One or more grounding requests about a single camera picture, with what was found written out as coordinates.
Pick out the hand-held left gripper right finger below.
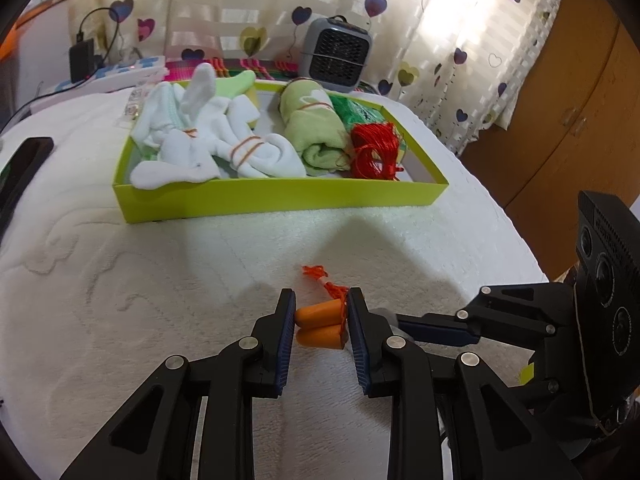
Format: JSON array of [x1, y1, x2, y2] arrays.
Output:
[[347, 287, 583, 480]]

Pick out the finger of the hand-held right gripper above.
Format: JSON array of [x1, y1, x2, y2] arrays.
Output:
[[397, 284, 576, 347], [515, 336, 601, 428]]

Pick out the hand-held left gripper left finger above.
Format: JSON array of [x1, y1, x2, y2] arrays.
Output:
[[59, 287, 298, 480]]

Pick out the orange corded earplugs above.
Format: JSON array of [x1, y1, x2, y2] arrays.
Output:
[[294, 265, 351, 350]]

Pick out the lime green cardboard box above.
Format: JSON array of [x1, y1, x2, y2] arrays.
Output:
[[111, 76, 448, 224]]

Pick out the white sock bundle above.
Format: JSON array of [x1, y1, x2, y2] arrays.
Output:
[[212, 95, 307, 179]]

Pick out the red tassel knot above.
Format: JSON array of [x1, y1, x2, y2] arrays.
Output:
[[348, 121, 405, 182]]

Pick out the white green sock pair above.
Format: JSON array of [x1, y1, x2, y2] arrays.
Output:
[[131, 62, 223, 191]]

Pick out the green towel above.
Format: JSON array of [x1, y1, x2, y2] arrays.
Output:
[[277, 79, 353, 177]]

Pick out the green foil packet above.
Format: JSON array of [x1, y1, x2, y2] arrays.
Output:
[[330, 97, 401, 131]]

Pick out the light green cloth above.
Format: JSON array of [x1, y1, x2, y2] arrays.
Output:
[[212, 70, 258, 108]]

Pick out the brown wooden cabinet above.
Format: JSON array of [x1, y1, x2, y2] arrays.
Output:
[[460, 0, 640, 281]]

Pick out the printed paper tag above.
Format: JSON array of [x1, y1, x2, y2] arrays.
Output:
[[116, 86, 148, 128]]

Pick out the plaid multicoloured cloth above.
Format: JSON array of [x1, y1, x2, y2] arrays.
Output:
[[165, 57, 303, 82]]

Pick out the small grey fan heater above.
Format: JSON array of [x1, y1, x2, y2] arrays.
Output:
[[299, 16, 373, 93]]

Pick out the heart print curtain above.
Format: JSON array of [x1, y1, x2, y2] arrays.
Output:
[[67, 0, 568, 151]]

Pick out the black phone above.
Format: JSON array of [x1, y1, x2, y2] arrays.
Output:
[[0, 136, 55, 241]]

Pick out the blue white pack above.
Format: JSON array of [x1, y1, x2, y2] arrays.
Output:
[[52, 55, 169, 96]]

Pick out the black power adapter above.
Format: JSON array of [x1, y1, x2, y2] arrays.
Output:
[[69, 39, 97, 83]]

